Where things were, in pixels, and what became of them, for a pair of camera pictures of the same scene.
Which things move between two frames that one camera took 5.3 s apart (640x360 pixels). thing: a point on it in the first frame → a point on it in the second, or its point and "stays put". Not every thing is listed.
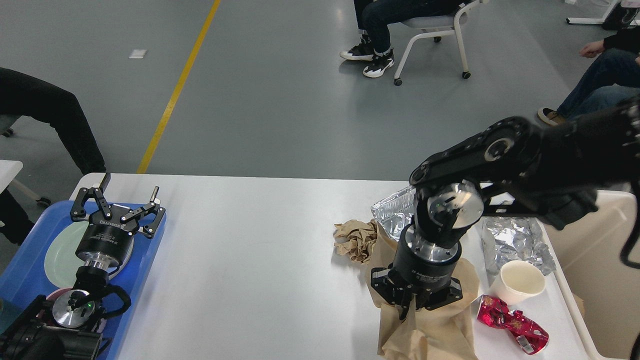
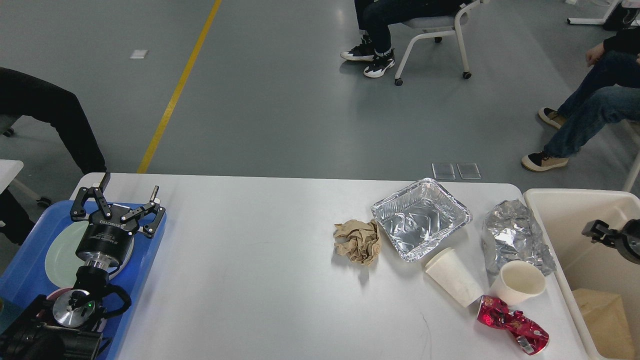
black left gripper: x=108 y=241 stays put
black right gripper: x=422 y=266 → x=627 y=241
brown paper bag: x=443 y=333 → x=605 y=315
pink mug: x=53 y=295 stays put
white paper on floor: x=138 y=54 stays put
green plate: x=61 y=261 stays put
